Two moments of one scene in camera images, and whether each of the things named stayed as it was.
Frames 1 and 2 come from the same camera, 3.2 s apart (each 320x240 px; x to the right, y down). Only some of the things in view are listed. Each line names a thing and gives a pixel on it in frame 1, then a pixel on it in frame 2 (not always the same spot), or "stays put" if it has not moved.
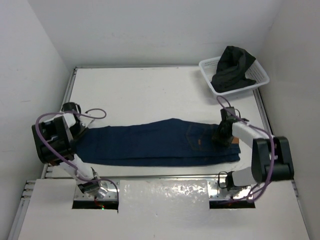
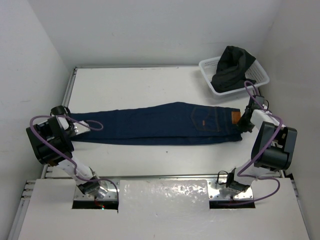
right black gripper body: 224,138 → 244,125
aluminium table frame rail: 48,170 stays put
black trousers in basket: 233,64 stays put
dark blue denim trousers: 168,142 → 174,123
